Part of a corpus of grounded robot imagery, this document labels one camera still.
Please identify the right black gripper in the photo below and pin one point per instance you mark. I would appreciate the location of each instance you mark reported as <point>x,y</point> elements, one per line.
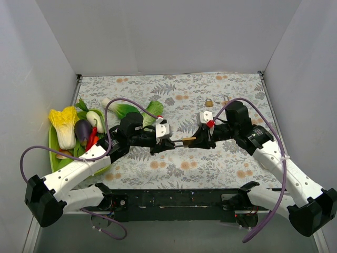
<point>205,138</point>

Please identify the yellow cabbage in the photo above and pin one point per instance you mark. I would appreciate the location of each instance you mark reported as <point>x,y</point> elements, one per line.
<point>64,123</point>

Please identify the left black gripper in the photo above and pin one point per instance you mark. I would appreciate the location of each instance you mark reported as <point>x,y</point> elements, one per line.
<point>159,144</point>

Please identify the bok choy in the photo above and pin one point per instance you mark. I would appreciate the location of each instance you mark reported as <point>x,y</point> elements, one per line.
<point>121,110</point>

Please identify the brown onion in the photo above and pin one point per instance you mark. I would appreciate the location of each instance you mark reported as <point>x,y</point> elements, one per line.
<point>63,154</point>

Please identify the red chili pepper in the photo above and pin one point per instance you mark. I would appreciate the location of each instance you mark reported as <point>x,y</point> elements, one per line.
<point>91,138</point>

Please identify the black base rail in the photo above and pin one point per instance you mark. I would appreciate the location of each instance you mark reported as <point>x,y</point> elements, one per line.
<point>175,205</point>

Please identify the purple eggplant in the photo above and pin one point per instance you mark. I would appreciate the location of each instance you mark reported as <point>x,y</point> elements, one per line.
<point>83,130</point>

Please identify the napa cabbage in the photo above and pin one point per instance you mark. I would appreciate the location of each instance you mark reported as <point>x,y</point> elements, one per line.
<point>155,108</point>

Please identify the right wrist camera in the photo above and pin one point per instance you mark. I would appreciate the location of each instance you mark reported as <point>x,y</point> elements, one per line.
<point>206,118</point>

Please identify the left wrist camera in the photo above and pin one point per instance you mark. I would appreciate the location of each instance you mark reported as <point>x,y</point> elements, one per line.
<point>162,129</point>

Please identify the floral table mat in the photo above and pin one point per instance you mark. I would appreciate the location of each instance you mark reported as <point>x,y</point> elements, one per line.
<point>183,97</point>

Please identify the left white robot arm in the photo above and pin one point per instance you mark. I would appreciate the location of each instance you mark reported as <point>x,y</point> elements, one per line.
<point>49,197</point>

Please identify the large brass padlock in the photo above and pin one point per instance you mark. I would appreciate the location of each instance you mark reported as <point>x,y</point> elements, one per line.
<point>184,142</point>

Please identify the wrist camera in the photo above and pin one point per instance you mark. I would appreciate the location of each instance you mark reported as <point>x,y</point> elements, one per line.
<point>162,129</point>
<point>206,118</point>

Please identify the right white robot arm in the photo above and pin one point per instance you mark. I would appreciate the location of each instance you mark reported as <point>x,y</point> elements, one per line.
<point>303,202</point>

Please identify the green plastic tray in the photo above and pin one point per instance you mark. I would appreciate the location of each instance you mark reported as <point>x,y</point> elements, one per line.
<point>53,139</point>

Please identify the small brass padlock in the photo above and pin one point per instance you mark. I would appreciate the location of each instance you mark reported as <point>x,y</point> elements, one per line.
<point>210,103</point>
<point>226,99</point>

